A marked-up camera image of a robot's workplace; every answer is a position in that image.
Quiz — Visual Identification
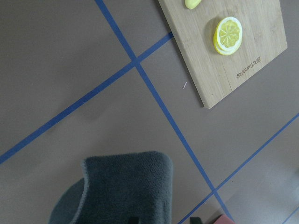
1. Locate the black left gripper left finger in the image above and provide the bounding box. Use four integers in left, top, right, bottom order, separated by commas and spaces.
129, 217, 139, 224

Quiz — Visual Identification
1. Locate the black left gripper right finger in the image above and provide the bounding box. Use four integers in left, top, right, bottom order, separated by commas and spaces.
190, 217, 202, 224

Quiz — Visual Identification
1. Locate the grey and pink cloth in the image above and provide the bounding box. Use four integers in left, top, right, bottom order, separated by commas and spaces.
49, 151, 173, 224

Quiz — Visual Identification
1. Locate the pink plastic bin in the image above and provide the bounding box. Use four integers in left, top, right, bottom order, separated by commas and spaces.
213, 215, 235, 224

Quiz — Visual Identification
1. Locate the yellow lemon slice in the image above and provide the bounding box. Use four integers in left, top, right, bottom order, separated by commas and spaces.
213, 16, 242, 56

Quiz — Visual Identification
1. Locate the wooden cutting board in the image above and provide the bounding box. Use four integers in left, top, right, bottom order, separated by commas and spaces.
160, 0, 287, 109

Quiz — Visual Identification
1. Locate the yellow plastic knife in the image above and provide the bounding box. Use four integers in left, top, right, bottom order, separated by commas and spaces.
185, 0, 201, 9

